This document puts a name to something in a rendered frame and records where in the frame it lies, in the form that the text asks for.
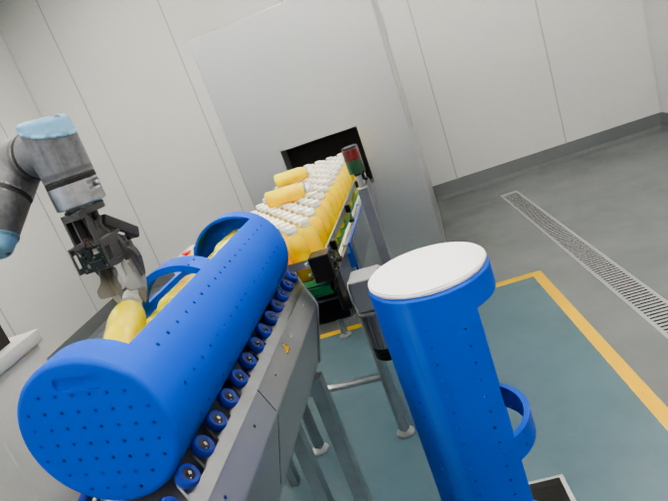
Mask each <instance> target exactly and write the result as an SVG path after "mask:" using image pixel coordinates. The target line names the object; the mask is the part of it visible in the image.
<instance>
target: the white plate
mask: <svg viewBox="0 0 668 501"><path fill-rule="evenodd" d="M485 261H486V252H485V250H484V248H482V247H481V246H478V245H476V244H472V243H465V242H452V243H443V244H437V245H432V246H428V247H424V248H420V249H417V250H412V251H409V252H407V253H404V254H402V255H400V256H398V257H396V258H394V259H392V260H390V261H388V262H387V263H385V264H384V265H382V266H381V267H380V268H378V269H377V270H376V271H375V272H374V273H373V275H372V276H371V278H370V279H369V282H368V287H369V290H370V292H371V293H372V294H374V295H375V296H377V297H380V298H384V299H390V300H404V299H413V298H419V297H424V296H428V295H432V294H435V293H439V292H442V291H444V290H447V289H449V288H451V287H453V286H455V285H458V284H460V283H461V282H463V281H465V280H467V279H468V278H470V277H471V276H473V275H474V274H475V273H476V272H478V271H479V270H480V268H481V267H482V266H483V265H484V263H485Z"/></svg>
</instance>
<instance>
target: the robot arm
mask: <svg viewBox="0 0 668 501"><path fill-rule="evenodd" d="M77 131H78V130H77V128H76V127H75V126H74V124H73V122H72V121H71V119H70V117H69V116H68V115H66V114H64V113H60V114H55V115H50V116H46V117H42V118H38V119H34V120H30V121H26V122H23V123H20V124H18V125H16V133H17V135H16V136H13V137H11V138H9V139H7V140H4V141H0V259H3V258H6V257H9V256H10V255H11V254H12V253H13V252H14V249H15V247H16V244H17V243H18V242H19V240H20V235H21V232H22V230H23V227H24V224H25V221H26V219H27V216H28V213H29V210H30V207H31V204H32V203H33V201H34V198H35V195H36V192H37V189H38V187H39V184H40V182H41V181H42V183H43V185H44V186H45V189H46V191H47V193H48V195H49V197H50V199H51V201H52V203H53V205H54V207H55V209H56V211H57V213H63V212H65V215H64V216H63V217H61V218H60V219H61V221H62V223H63V225H64V227H65V229H66V231H67V233H68V235H69V237H70V239H71V241H72V243H73V245H74V247H73V248H71V249H70V250H68V253H69V255H70V257H71V259H72V261H73V263H74V265H75V267H76V269H77V271H78V273H79V275H80V276H81V275H83V274H90V273H93V272H95V273H96V274H97V275H98V276H99V279H100V285H99V288H98V290H97V295H98V297H99V298H100V299H106V298H109V297H112V298H113V299H114V300H115V301H116V302H117V303H119V302H120V300H121V299H122V296H123V291H122V285H121V284H120V283H119V281H118V278H117V276H118V272H117V269H116V267H114V265H117V264H119V263H121V267H122V269H123V271H124V273H125V280H124V284H125V287H126V288H127V289H128V290H129V291H132V290H136V289H138V294H139V296H140V297H141V299H142V300H143V302H146V301H147V295H148V289H147V279H146V275H145V272H146V271H145V267H144V262H143V258H142V255H141V253H140V251H139V250H138V248H137V247H136V246H135V245H134V244H133V242H132V240H131V239H135V238H138V237H139V229H138V227H137V226H135V225H132V224H129V223H127V222H124V221H122V220H120V219H117V218H114V217H112V216H109V215H106V214H103V215H100V214H99V212H98V209H100V208H103V207H105V203H104V201H103V200H101V198H103V197H105V192H104V190H103V188H102V186H101V184H100V181H99V179H98V177H97V175H96V173H95V171H94V168H93V166H92V164H91V162H90V160H89V157H88V155H87V153H86V151H85V149H84V146H83V143H82V141H81V139H80V137H79V135H78V133H77ZM75 255H76V256H77V258H78V260H79V262H80V264H81V266H82V268H81V269H79V267H78V265H77V263H76V261H75V259H74V256H75ZM124 259H125V260H124Z"/></svg>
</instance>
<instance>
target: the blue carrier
mask: <svg viewBox="0 0 668 501"><path fill-rule="evenodd" d="M235 229H239V230H238V231H237V232H236V233H235V234H234V235H233V236H232V237H231V238H230V239H229V240H228V241H227V243H226V244H225V245H224V246H223V247H222V248H221V249H220V250H219V251H218V252H217V253H216V254H215V255H214V256H213V257H212V258H208V256H209V255H210V254H211V253H212V252H213V251H214V249H215V246H216V245H217V243H218V242H220V241H221V240H222V239H223V238H224V237H225V236H226V235H228V234H229V233H230V232H231V231H232V230H235ZM287 266H288V250H287V246H286V242H285V240H284V238H283V236H282V234H281V233H280V231H279V230H278V229H277V227H276V226H275V225H274V224H272V223H271V222H270V221H269V220H267V219H266V218H264V217H262V216H260V215H257V214H254V213H251V212H244V211H236V212H229V213H226V214H223V215H221V216H219V217H217V218H216V219H214V220H213V221H212V222H211V223H209V224H208V225H207V226H206V227H205V228H204V229H203V230H202V231H201V233H200V234H199V236H198V238H197V240H196V243H195V247H194V255H185V256H179V257H175V258H172V259H170V260H168V261H166V262H164V263H162V264H161V265H160V266H158V267H157V268H156V269H155V270H154V271H152V272H151V273H150V274H149V275H148V276H146V279H147V289H148V295H147V301H146V302H143V301H142V304H143V305H142V307H143V308H144V311H145V315H146V318H147V317H148V316H149V315H151V313H152V312H153V311H154V310H155V309H156V308H157V305H158V302H159V301H160V299H161V298H162V297H163V296H164V295H165V294H167V293H168V292H169V291H170V290H171V289H172V288H173V287H174V286H175V285H176V284H177V283H178V282H179V281H180V280H181V279H182V278H183V277H185V276H186V275H188V274H192V273H196V274H195V276H194V277H193V278H192V279H191V280H190V281H189V282H188V283H187V284H186V285H185V286H184V287H183V288H182V289H181V290H180V291H179V292H178V293H177V294H176V295H175V296H174V297H173V298H172V299H171V300H170V301H169V302H168V303H167V304H166V305H165V306H164V307H163V309H162V310H161V311H160V312H159V313H158V314H157V315H156V316H155V317H154V318H153V319H152V320H151V321H150V322H149V323H148V324H147V325H146V326H145V327H144V328H143V329H142V330H141V331H140V332H139V333H138V334H137V335H136V336H135V337H134V338H133V339H132V340H131V341H130V343H129V344H127V343H124V342H120V341H116V340H110V339H87V340H82V341H79V342H76V343H73V344H71V345H69V346H67V347H65V348H63V349H62V350H60V351H59V352H58V353H56V354H55V355H54V356H53V357H52V358H51V359H49V360H48V361H47V362H46V363H45V364H43V365H42V366H41V367H40V368H39V369H38V370H36V371H35V372H34V373H33V374H32V375H31V376H30V378H29V379H28V380H27V382H26V383H25V385H24V387H23V389H22V391H21V393H20V397H19V401H18V407H17V417H18V424H19V429H20V431H21V434H22V437H23V439H24V441H25V444H26V445H27V447H28V449H29V451H30V452H31V454H32V455H33V457H34V458H35V459H36V460H37V462H38V463H39V464H40V465H41V466H42V467H43V468H44V469H45V470H46V471H47V472H48V473H49V474H50V475H52V476H53V477H54V478H55V479H57V480H58V481H60V482H61V483H63V484H64V485H66V486H68V487H69V488H71V489H73V490H75V491H78V492H79V493H81V494H84V495H87V496H90V497H94V498H98V499H104V500H114V501H123V500H132V499H137V498H140V497H144V496H146V495H149V494H151V493H153V492H154V491H156V490H158V489H159V488H161V487H162V486H163V485H164V484H165V483H166V482H167V481H168V480H169V479H170V478H171V477H172V475H173V474H174V472H175V471H176V469H177V467H178V465H179V463H180V462H181V460H182V458H183V456H184V455H185V453H186V451H187V449H188V447H189V446H190V444H191V442H192V440H193V438H194V437H195V435H196V433H197V431H198V429H199V428H200V426H201V424H202V422H203V420H204V419H205V417H206V415H207V413H208V412H209V410H210V408H211V406H212V404H213V403H214V401H215V399H216V397H217V395H218V394H219V392H220V390H221V388H222V386H223V385H224V383H225V381H226V379H227V378H228V376H229V374H230V372H231V370H232V369H233V367H234V365H235V363H236V361H237V360H238V358H239V356H240V354H241V352H242V351H243V349H244V347H245V345H246V343H247V342H248V340H249V338H250V336H251V334H252V332H253V330H254V328H255V327H256V325H257V323H258V321H259V319H260V318H261V316H262V314H263V312H264V311H265V309H266V308H267V306H268V304H269V303H270V301H271V299H272V297H273V295H274V294H275V292H276V290H277V288H278V286H279V285H280V283H281V281H282V279H283V277H284V275H285V273H286V270H287ZM171 272H178V273H177V274H176V275H175V276H174V277H173V278H172V279H171V280H169V281H168V282H167V283H166V284H165V285H164V286H163V287H162V288H161V289H160V290H159V291H158V292H157V293H156V294H155V295H154V296H153V297H151V298H150V299H149V296H150V291H151V288H152V285H153V283H154V281H155V280H156V278H157V277H159V276H161V275H164V274H167V273H171Z"/></svg>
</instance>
